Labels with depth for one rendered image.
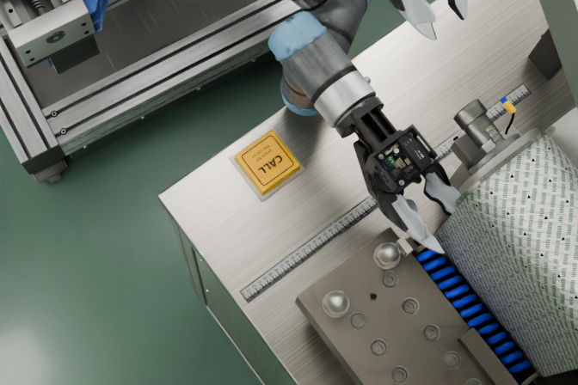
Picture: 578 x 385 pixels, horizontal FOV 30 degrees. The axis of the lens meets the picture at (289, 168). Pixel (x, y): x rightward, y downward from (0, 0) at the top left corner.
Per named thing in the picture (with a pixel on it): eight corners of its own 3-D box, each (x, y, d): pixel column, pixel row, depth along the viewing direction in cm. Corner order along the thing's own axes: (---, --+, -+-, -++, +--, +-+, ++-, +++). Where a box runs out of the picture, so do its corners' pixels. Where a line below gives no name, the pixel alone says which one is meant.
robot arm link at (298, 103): (347, 61, 160) (355, 33, 150) (321, 128, 158) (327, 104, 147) (298, 42, 161) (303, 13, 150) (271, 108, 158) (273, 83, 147)
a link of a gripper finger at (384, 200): (396, 235, 139) (364, 176, 141) (395, 237, 141) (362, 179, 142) (428, 218, 140) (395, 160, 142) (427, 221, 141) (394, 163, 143)
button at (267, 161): (272, 133, 163) (272, 128, 161) (299, 169, 162) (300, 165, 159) (234, 159, 162) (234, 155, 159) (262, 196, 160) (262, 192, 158)
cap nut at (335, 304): (338, 285, 144) (341, 279, 140) (354, 307, 144) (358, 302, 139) (316, 301, 144) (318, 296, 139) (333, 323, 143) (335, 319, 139)
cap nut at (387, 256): (389, 237, 146) (393, 231, 142) (405, 259, 146) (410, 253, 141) (367, 253, 146) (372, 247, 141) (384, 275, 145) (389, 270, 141)
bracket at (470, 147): (447, 163, 163) (493, 100, 133) (474, 197, 162) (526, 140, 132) (421, 183, 162) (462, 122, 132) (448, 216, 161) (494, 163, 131)
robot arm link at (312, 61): (308, 22, 150) (311, -3, 142) (356, 82, 148) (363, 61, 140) (262, 54, 149) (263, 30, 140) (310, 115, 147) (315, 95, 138)
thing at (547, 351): (433, 235, 148) (460, 205, 130) (544, 375, 143) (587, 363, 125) (431, 237, 147) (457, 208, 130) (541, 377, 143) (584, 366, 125)
